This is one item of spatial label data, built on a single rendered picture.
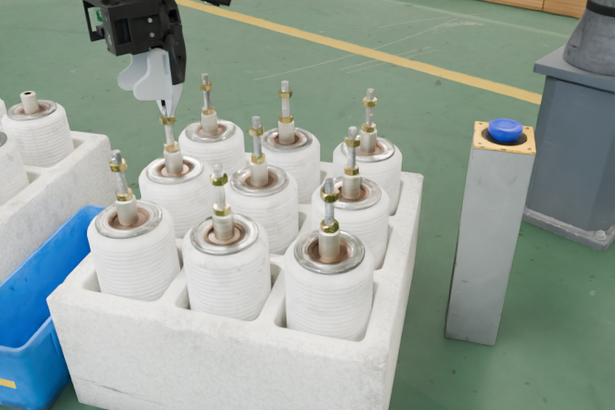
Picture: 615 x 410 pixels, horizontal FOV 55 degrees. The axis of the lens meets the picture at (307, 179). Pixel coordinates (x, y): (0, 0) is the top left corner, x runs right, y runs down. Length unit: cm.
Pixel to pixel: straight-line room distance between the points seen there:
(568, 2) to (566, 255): 159
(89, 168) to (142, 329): 42
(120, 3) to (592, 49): 71
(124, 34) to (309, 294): 34
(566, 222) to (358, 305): 61
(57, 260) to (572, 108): 85
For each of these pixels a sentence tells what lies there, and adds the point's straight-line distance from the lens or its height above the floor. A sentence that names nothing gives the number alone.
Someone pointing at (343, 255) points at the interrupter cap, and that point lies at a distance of 62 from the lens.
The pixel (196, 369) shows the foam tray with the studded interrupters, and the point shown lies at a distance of 70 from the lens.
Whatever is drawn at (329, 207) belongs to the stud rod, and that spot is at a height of 31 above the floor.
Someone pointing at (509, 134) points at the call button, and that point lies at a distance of 73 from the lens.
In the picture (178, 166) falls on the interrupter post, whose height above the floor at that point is 26.
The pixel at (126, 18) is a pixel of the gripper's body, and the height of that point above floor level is 47.
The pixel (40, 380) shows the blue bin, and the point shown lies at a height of 5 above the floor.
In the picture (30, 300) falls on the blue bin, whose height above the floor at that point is 6.
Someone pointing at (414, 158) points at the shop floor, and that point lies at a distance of 133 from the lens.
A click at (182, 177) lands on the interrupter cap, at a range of 77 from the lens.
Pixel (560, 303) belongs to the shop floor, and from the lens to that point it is 101.
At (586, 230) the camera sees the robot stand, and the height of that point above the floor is 2.
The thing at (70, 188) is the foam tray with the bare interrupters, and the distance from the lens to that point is 101.
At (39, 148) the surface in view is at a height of 20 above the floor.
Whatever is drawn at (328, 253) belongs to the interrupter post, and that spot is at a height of 26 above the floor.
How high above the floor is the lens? 64
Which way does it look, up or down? 31 degrees down
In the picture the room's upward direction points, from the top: 1 degrees counter-clockwise
